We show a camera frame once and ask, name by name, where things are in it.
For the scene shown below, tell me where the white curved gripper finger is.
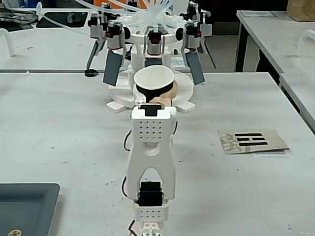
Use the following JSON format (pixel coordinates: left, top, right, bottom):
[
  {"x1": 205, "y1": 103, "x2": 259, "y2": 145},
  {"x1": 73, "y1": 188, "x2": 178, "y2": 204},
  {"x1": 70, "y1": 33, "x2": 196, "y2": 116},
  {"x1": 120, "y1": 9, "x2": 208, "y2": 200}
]
[{"x1": 133, "y1": 85, "x2": 147, "y2": 103}]

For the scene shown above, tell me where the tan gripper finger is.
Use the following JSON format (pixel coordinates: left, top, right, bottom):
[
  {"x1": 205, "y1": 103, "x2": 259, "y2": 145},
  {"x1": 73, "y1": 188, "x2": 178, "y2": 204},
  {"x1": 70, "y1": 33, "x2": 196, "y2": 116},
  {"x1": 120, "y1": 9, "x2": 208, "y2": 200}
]
[{"x1": 150, "y1": 80, "x2": 180, "y2": 108}]

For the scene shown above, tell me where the black paper cup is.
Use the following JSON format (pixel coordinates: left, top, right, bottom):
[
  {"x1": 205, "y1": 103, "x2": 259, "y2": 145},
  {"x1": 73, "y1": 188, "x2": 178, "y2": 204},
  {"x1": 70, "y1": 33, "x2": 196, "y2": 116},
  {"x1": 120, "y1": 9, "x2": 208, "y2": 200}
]
[{"x1": 133, "y1": 65, "x2": 176, "y2": 104}]

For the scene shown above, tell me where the printed paper label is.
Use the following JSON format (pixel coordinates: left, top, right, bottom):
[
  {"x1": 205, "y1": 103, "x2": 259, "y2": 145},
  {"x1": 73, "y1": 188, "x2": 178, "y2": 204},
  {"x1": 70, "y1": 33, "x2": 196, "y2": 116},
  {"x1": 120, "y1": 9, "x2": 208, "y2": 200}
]
[{"x1": 170, "y1": 56, "x2": 190, "y2": 69}]

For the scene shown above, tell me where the grey paddle actuator module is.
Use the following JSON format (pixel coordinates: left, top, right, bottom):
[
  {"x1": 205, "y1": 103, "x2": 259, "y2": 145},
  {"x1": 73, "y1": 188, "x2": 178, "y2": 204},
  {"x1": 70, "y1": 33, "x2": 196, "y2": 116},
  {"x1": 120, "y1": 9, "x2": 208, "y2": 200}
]
[
  {"x1": 85, "y1": 12, "x2": 107, "y2": 71},
  {"x1": 181, "y1": 21, "x2": 206, "y2": 86},
  {"x1": 144, "y1": 28, "x2": 165, "y2": 69},
  {"x1": 102, "y1": 20, "x2": 126, "y2": 87},
  {"x1": 196, "y1": 10, "x2": 217, "y2": 69}
]

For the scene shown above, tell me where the clear plastic tube bundle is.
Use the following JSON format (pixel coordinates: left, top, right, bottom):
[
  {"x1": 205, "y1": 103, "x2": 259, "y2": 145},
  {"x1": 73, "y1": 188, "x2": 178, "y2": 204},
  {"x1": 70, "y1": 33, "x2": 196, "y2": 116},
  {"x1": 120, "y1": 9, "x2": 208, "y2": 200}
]
[{"x1": 36, "y1": 0, "x2": 183, "y2": 34}]

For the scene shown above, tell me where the printed cardboard card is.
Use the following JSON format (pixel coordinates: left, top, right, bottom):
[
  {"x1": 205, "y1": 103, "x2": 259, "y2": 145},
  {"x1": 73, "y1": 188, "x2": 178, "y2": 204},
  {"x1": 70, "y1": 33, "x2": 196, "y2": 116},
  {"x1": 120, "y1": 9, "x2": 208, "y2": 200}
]
[{"x1": 218, "y1": 128, "x2": 291, "y2": 155}]

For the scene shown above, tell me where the orange box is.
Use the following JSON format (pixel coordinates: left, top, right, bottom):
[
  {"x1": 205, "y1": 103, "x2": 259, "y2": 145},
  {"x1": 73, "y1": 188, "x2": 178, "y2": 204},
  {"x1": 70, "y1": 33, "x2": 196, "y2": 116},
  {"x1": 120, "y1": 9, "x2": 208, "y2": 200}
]
[{"x1": 94, "y1": 0, "x2": 148, "y2": 8}]

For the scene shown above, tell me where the black mat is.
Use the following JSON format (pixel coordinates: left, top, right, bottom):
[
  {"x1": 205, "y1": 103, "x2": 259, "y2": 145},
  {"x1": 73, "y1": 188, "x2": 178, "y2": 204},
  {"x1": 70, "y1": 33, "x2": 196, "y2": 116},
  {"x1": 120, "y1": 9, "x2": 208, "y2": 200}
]
[{"x1": 36, "y1": 11, "x2": 89, "y2": 29}]

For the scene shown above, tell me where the white side table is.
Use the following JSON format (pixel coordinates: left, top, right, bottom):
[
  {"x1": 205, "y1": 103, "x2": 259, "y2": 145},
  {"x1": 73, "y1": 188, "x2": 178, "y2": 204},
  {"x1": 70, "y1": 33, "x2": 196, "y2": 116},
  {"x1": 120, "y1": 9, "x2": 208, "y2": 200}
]
[{"x1": 235, "y1": 10, "x2": 315, "y2": 74}]

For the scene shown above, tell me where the white paper sheet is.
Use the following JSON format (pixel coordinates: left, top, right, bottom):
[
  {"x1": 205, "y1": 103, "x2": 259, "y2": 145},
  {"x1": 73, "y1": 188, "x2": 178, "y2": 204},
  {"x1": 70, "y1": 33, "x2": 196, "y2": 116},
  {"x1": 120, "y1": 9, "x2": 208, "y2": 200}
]
[{"x1": 242, "y1": 10, "x2": 278, "y2": 18}]

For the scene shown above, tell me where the dark crumpled clutter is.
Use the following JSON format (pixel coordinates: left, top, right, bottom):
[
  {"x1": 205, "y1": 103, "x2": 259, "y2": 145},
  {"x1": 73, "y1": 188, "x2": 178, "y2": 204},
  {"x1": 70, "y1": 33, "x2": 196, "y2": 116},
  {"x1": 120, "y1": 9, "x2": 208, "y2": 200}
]
[{"x1": 0, "y1": 6, "x2": 38, "y2": 31}]

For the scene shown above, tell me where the grey plastic tray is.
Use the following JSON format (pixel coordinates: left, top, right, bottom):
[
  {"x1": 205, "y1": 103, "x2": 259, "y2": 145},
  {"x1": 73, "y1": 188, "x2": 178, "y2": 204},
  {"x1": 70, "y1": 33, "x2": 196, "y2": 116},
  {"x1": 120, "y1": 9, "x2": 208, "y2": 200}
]
[{"x1": 0, "y1": 182, "x2": 61, "y2": 236}]

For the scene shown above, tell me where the brown cardboard box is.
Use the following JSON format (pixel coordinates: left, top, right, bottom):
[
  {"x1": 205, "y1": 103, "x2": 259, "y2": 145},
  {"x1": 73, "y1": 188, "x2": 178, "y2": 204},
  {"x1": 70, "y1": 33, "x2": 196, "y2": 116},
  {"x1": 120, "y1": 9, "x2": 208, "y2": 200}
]
[{"x1": 286, "y1": 0, "x2": 315, "y2": 23}]

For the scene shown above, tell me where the red black servo cable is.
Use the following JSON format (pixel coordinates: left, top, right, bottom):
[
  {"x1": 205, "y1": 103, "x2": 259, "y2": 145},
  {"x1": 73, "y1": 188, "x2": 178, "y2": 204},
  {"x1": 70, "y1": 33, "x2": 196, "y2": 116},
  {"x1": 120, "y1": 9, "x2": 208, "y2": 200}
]
[
  {"x1": 171, "y1": 117, "x2": 180, "y2": 136},
  {"x1": 122, "y1": 175, "x2": 130, "y2": 198},
  {"x1": 127, "y1": 219, "x2": 139, "y2": 236},
  {"x1": 123, "y1": 129, "x2": 134, "y2": 151}
]

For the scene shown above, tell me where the white arched handle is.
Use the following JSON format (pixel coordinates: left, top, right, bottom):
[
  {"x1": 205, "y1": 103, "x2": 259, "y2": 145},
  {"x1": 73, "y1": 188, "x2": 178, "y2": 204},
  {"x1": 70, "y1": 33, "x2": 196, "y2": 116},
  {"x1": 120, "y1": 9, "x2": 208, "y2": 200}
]
[{"x1": 298, "y1": 29, "x2": 315, "y2": 59}]

